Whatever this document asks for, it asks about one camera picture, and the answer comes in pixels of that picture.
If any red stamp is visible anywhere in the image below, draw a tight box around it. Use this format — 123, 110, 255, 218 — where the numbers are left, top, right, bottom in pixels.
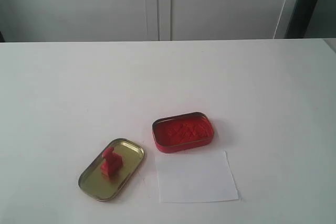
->
100, 146, 123, 177

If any red ink pad tin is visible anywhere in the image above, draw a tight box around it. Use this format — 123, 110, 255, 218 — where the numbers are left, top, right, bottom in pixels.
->
152, 112, 214, 153

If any white paper sheet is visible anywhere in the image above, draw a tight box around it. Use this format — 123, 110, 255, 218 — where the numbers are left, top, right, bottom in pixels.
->
155, 150, 239, 203

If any gold tin lid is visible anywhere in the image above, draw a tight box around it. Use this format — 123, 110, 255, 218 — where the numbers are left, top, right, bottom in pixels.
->
78, 138, 145, 201

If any white cabinet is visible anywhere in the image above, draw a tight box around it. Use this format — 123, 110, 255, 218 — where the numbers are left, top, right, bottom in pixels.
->
1, 0, 296, 42

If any dark vertical post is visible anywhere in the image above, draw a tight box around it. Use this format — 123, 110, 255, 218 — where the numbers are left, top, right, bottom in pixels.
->
285, 0, 318, 39

